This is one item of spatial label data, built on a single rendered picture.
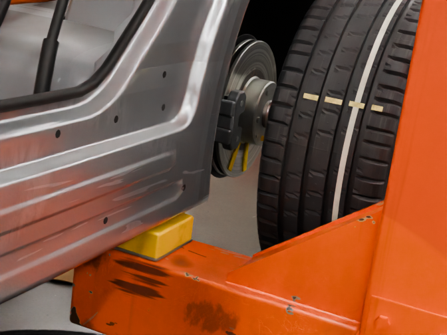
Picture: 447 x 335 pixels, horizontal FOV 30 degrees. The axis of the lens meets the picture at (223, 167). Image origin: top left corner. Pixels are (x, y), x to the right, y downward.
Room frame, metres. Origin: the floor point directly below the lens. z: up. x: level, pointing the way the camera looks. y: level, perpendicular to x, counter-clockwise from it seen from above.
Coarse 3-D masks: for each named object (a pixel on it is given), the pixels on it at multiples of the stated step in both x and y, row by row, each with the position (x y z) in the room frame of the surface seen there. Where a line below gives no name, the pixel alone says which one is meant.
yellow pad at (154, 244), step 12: (180, 216) 1.43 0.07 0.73; (192, 216) 1.44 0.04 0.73; (156, 228) 1.35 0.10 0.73; (168, 228) 1.36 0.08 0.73; (180, 228) 1.40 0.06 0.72; (132, 240) 1.34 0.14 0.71; (144, 240) 1.33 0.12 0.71; (156, 240) 1.32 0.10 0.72; (168, 240) 1.36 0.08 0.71; (180, 240) 1.40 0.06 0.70; (132, 252) 1.34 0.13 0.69; (144, 252) 1.33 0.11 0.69; (156, 252) 1.32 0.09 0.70; (168, 252) 1.36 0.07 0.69
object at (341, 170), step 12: (396, 0) 1.59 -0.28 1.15; (384, 24) 1.52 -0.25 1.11; (372, 48) 1.49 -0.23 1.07; (372, 60) 1.47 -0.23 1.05; (360, 84) 1.45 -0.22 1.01; (360, 96) 1.43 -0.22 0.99; (348, 132) 1.42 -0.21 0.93; (348, 144) 1.41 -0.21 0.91; (336, 192) 1.41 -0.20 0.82; (336, 204) 1.41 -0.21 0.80; (336, 216) 1.41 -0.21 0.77
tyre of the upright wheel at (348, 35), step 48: (336, 0) 1.61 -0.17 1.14; (384, 0) 1.59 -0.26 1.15; (336, 48) 1.51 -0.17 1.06; (384, 48) 1.49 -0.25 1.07; (288, 96) 1.48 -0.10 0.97; (336, 96) 1.45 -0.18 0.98; (384, 96) 1.42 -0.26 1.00; (288, 144) 1.46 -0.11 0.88; (336, 144) 1.43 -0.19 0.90; (384, 144) 1.39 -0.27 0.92; (288, 192) 1.45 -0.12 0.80; (384, 192) 1.41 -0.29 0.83
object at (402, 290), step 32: (416, 32) 1.17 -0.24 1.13; (416, 64) 1.16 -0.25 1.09; (416, 96) 1.16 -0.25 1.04; (416, 128) 1.16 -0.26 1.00; (416, 160) 1.15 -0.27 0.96; (416, 192) 1.15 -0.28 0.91; (384, 224) 1.16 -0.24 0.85; (416, 224) 1.14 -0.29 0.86; (384, 256) 1.16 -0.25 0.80; (416, 256) 1.14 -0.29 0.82; (384, 288) 1.16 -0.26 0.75; (416, 288) 1.14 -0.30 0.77; (384, 320) 1.14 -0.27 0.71; (416, 320) 1.13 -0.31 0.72
